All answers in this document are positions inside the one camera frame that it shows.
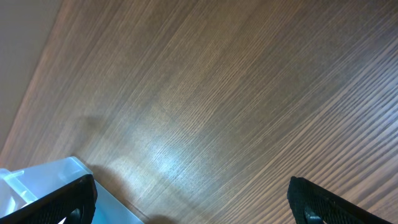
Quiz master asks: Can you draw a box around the clear plastic storage box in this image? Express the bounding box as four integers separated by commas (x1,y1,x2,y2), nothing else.
1,156,142,224

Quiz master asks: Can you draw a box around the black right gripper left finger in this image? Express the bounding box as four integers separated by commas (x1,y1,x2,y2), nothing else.
1,174,98,224

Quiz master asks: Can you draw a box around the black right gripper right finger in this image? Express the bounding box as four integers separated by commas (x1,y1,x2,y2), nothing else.
287,176,387,224

